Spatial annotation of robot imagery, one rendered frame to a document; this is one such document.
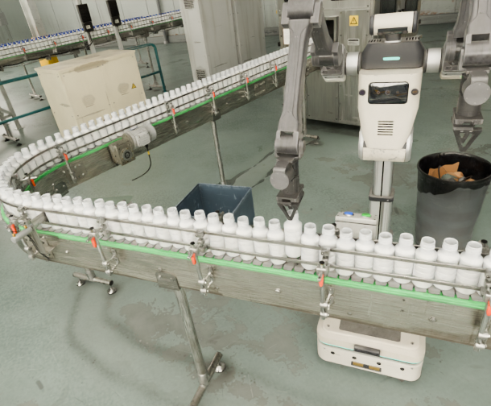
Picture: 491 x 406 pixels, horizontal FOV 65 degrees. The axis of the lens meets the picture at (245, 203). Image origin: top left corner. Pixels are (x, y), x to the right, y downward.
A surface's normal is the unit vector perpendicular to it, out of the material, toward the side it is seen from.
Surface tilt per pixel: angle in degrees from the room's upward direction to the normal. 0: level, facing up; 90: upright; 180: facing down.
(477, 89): 90
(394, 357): 90
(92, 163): 90
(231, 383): 0
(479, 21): 51
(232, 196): 90
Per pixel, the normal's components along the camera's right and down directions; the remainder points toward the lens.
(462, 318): -0.37, 0.52
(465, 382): -0.12, -0.85
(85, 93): 0.77, 0.25
